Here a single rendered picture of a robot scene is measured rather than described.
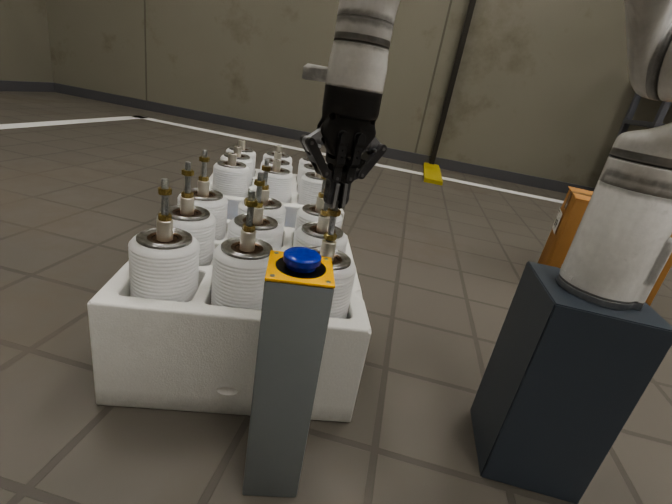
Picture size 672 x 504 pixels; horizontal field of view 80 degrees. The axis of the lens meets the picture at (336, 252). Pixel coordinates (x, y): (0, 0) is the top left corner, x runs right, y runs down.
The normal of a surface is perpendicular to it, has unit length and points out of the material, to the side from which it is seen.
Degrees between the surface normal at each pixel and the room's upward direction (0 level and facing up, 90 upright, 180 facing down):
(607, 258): 90
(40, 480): 0
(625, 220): 90
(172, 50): 90
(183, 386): 90
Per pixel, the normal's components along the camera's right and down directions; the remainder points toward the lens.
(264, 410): 0.07, 0.40
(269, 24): -0.19, 0.36
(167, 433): 0.16, -0.91
